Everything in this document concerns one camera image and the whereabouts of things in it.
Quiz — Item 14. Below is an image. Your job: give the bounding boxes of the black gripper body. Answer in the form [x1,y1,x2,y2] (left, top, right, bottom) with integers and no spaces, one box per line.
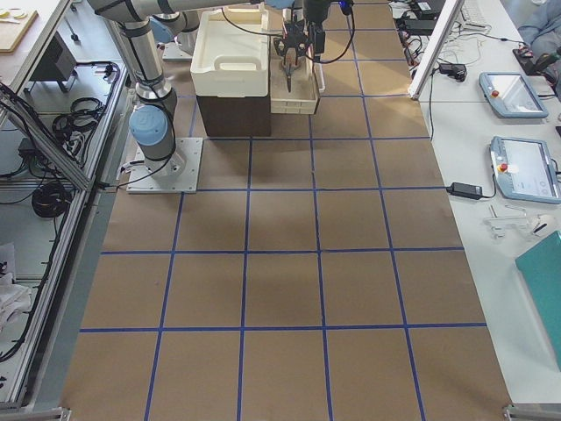
[303,0,330,22]
[283,8,306,42]

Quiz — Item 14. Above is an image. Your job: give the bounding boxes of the orange grey handled scissors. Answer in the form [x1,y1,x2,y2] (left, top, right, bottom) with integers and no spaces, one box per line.
[281,56,302,92]

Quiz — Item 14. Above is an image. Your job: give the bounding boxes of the white drawer handle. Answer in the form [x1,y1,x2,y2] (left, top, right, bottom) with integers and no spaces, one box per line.
[315,63,326,94]

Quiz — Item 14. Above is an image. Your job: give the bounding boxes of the brown wooden drawer cabinet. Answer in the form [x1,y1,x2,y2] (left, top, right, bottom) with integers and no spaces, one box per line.
[196,52,320,138]

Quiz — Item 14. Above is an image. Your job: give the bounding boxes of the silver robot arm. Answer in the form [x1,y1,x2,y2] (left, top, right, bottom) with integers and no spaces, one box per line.
[89,1,330,139]

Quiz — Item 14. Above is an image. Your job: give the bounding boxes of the white plastic tray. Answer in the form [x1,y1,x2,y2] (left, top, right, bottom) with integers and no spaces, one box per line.
[190,8,269,97]

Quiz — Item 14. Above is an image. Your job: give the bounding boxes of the far blue teach pendant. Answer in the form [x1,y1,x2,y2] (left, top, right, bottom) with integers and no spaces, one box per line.
[479,72,549,118]

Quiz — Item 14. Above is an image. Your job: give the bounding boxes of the blue teach pendant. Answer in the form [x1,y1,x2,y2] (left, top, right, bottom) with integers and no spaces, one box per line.
[489,136,560,204]
[479,72,549,118]

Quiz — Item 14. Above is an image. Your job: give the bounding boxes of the black power adapter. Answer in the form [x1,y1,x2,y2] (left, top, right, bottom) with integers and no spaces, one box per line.
[445,182,484,200]

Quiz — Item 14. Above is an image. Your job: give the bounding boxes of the near blue teach pendant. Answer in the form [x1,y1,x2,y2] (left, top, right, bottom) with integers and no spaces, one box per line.
[489,136,560,204]

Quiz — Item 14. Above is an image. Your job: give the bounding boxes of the wooden board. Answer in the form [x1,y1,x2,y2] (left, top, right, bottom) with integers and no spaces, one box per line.
[1,9,38,53]

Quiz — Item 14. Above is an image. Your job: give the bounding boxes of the teal box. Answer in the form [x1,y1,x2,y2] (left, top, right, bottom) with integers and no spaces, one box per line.
[515,231,560,339]

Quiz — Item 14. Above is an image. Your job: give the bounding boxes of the white crumpled cloth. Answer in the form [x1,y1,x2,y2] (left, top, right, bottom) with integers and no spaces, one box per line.
[0,243,32,325]

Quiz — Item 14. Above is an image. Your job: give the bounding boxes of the white aluminium frame post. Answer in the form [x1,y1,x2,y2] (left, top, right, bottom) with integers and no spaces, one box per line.
[408,0,465,100]

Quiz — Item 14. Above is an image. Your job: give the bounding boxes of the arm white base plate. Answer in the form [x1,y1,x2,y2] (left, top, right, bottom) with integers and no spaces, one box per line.
[124,138,203,194]

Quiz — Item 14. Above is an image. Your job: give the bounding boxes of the coiled black cables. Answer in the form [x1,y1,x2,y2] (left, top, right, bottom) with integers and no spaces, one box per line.
[31,179,72,218]

